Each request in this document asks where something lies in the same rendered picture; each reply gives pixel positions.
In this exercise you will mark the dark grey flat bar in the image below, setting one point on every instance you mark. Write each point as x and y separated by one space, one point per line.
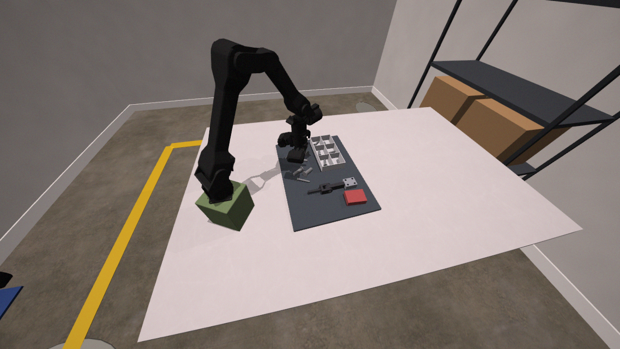
335 186

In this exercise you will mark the red rectangular block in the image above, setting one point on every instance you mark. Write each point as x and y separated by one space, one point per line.
355 197

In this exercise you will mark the dark grey clevis fork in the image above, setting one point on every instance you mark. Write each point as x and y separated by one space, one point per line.
322 189

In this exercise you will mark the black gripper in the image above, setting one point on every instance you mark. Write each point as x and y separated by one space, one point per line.
297 154

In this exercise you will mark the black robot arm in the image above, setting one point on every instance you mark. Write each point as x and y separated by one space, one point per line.
232 65

